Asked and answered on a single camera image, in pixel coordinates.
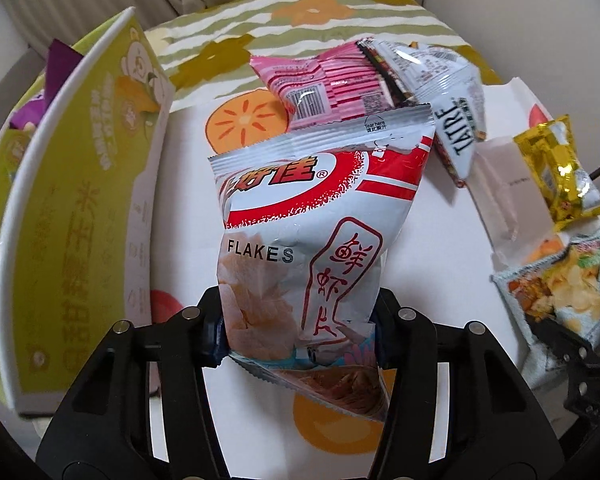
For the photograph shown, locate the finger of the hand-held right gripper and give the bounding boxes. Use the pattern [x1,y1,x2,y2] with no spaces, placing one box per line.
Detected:
[525,307,600,363]

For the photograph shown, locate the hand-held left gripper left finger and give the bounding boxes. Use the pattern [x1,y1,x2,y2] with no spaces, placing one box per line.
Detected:
[35,287,231,480]

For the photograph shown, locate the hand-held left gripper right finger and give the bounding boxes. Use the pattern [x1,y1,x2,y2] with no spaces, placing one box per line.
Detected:
[367,287,566,480]

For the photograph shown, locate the white chips packet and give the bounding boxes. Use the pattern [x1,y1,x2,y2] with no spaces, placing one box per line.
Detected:
[491,230,600,353]

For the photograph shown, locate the red white flakes packet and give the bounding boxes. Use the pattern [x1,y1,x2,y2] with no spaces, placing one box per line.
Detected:
[207,103,437,423]

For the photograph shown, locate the green cardboard box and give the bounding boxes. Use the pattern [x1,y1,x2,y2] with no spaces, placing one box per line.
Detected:
[0,6,177,417]

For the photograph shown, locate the yellow snack packet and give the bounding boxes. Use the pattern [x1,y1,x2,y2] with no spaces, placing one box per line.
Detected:
[512,115,600,233]

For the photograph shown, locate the silver snack packet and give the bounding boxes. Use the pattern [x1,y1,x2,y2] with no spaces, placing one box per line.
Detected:
[357,37,488,190]

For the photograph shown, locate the pink snack packet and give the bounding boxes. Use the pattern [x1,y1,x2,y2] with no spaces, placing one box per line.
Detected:
[250,41,406,134]

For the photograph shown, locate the floral striped blanket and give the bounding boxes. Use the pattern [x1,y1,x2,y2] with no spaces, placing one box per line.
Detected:
[142,0,503,112]

